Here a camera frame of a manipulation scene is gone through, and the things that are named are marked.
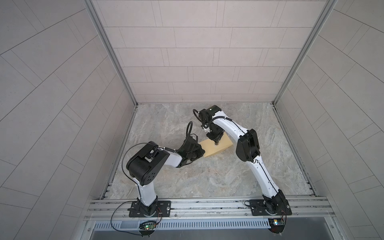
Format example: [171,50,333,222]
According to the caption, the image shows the tan kraft envelope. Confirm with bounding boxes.
[199,133,233,158]

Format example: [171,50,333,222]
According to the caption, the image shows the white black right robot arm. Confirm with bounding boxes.
[193,105,292,217]

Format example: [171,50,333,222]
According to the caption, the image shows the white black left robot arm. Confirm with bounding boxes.
[122,121,205,217]

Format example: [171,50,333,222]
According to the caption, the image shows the left green circuit board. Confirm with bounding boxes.
[139,221,157,232]

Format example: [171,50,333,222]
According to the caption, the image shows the green circuit board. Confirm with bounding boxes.
[139,221,157,232]
[268,219,286,234]

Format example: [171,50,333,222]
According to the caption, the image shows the right green circuit board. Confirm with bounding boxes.
[268,219,286,234]

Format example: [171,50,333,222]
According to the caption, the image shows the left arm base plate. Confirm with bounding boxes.
[129,200,172,218]

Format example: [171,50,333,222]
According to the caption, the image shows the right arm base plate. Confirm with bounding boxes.
[247,200,292,216]

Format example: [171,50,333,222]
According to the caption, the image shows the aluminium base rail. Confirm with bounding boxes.
[84,196,335,221]

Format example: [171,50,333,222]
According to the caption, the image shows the right aluminium corner post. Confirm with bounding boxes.
[272,0,337,107]

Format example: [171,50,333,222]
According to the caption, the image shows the aluminium corner post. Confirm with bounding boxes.
[84,0,138,108]
[272,0,337,107]

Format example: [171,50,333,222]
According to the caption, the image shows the left aluminium corner post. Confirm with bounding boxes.
[84,0,138,108]

